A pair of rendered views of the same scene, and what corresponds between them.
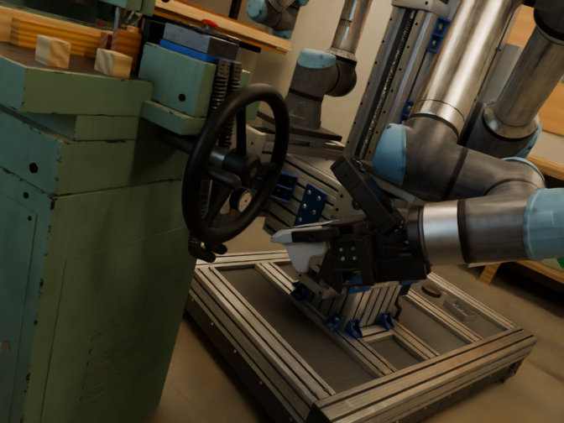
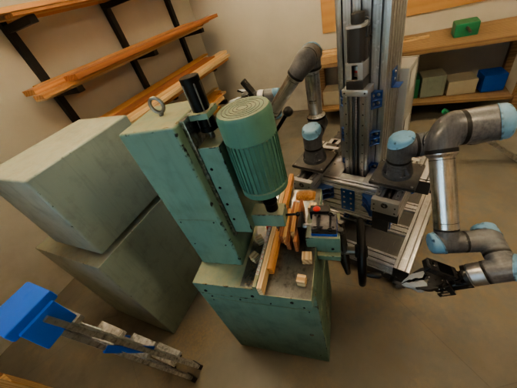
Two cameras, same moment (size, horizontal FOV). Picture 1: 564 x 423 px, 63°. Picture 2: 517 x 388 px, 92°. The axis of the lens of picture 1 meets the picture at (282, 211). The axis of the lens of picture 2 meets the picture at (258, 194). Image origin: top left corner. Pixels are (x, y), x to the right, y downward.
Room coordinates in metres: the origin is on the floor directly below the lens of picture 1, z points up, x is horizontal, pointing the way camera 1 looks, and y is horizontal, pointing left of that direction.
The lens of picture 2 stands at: (0.15, 0.40, 1.77)
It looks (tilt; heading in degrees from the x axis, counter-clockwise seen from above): 39 degrees down; 3
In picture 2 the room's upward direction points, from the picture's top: 18 degrees counter-clockwise
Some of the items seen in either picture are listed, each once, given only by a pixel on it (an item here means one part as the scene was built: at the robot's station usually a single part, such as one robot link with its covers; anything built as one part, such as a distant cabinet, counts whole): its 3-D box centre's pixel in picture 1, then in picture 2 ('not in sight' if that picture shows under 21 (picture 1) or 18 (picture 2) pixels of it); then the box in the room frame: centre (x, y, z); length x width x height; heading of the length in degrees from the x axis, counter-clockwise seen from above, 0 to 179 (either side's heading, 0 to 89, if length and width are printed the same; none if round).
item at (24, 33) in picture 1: (151, 57); (283, 215); (1.00, 0.36, 0.92); 0.60 x 0.02 x 0.04; 157
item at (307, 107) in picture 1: (301, 107); (314, 152); (1.52, 0.04, 0.87); 0.15 x 0.15 x 0.10
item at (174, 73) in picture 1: (194, 82); (323, 232); (0.84, 0.22, 0.91); 0.15 x 0.14 x 0.09; 157
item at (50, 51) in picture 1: (53, 51); (301, 280); (0.65, 0.37, 0.92); 0.03 x 0.03 x 0.04; 62
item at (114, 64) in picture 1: (113, 63); (307, 257); (0.74, 0.33, 0.92); 0.04 x 0.04 x 0.03; 71
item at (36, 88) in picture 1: (154, 93); (305, 238); (0.87, 0.30, 0.87); 0.61 x 0.30 x 0.06; 157
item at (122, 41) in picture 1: (163, 58); (299, 223); (0.90, 0.31, 0.93); 0.25 x 0.01 x 0.07; 157
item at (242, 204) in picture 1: (238, 201); not in sight; (1.06, 0.11, 0.65); 0.06 x 0.04 x 0.08; 157
